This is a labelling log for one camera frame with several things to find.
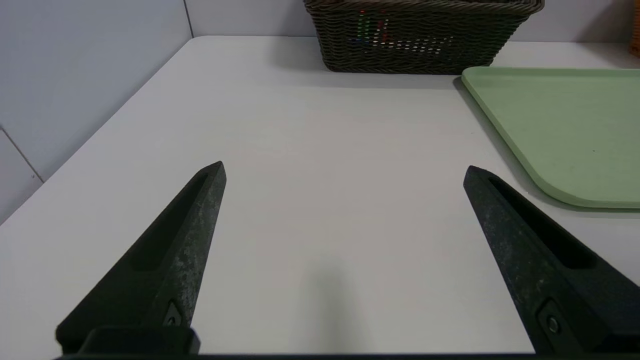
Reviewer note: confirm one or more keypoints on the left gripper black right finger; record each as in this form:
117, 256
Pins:
545, 270

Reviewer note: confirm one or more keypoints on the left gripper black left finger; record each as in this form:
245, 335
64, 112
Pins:
170, 260

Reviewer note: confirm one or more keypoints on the dark brown wicker basket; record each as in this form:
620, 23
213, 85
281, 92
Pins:
425, 50

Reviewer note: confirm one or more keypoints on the orange wicker basket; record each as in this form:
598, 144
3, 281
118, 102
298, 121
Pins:
635, 30

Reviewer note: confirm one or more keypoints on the light green plastic tray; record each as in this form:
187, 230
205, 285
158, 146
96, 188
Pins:
575, 130

